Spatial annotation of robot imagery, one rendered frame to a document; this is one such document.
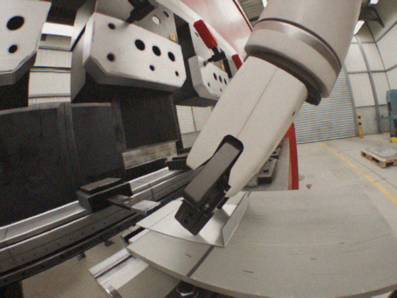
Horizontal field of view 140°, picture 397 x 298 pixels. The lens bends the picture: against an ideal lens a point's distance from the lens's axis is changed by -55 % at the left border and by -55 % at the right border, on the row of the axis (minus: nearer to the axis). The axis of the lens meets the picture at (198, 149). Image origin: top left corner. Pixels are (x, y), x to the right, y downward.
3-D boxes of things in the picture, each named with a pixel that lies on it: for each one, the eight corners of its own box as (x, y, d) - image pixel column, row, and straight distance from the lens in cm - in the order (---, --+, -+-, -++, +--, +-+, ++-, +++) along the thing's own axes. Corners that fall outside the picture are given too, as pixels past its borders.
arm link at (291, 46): (264, 50, 21) (253, 71, 20) (243, 8, 14) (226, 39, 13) (327, 85, 20) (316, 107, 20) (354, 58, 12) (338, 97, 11)
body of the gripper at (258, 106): (260, 67, 21) (220, 143, 22) (232, 25, 12) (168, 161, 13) (315, 99, 20) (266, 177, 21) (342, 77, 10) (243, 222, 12)
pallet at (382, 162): (408, 163, 426) (408, 156, 423) (381, 168, 380) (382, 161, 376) (383, 152, 519) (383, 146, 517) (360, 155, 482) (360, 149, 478)
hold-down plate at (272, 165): (271, 182, 65) (270, 175, 64) (258, 183, 66) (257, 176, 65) (277, 164, 94) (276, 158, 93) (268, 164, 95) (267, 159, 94)
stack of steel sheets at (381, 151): (403, 155, 425) (403, 153, 424) (383, 159, 389) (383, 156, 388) (383, 147, 503) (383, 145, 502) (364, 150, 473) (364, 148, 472)
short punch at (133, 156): (129, 169, 19) (117, 90, 20) (121, 169, 21) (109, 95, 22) (181, 153, 26) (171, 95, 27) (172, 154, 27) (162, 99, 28)
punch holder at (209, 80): (205, 93, 29) (189, 20, 37) (169, 104, 34) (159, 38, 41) (233, 100, 43) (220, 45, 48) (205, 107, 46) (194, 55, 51)
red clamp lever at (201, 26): (205, 16, 33) (228, 55, 36) (186, 25, 35) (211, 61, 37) (203, 18, 32) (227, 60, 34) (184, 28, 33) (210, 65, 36)
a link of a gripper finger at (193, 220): (202, 171, 15) (176, 214, 19) (181, 182, 12) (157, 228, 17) (230, 193, 14) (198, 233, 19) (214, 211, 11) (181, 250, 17)
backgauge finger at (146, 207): (128, 235, 25) (117, 204, 23) (79, 205, 48) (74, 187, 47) (178, 203, 31) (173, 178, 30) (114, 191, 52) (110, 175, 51)
